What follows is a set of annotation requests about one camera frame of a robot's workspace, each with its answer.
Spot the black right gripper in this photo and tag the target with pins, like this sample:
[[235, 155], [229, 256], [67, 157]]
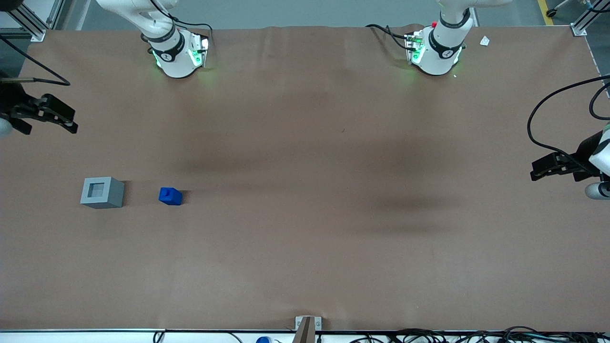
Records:
[[11, 102]]

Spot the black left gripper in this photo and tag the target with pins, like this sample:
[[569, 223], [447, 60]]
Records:
[[584, 153]]

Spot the blue plastic part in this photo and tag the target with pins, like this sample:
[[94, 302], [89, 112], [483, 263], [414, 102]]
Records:
[[170, 196]]

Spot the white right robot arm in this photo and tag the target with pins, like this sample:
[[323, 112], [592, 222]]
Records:
[[174, 59]]

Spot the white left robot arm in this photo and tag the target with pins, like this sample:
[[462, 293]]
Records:
[[438, 55]]

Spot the gray square base block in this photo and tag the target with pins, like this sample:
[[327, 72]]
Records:
[[112, 195]]

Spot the small white paper tag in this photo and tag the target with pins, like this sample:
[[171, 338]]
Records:
[[484, 41]]

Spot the black cart caster wheel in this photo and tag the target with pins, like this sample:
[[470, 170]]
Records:
[[552, 13]]

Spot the brown table cover sheet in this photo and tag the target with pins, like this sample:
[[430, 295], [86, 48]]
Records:
[[305, 238]]

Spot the small blue round object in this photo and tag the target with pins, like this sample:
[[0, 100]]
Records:
[[263, 340]]

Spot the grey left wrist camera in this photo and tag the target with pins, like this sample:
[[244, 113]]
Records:
[[596, 190]]

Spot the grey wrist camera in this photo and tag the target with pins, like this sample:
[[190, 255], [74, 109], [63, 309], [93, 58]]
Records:
[[596, 190], [4, 127]]

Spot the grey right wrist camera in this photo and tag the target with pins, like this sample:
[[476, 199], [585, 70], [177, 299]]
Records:
[[4, 127]]

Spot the aluminium frame post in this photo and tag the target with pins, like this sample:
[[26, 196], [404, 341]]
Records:
[[31, 26], [586, 19]]

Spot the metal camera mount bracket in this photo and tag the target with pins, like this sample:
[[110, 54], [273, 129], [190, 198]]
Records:
[[307, 328]]

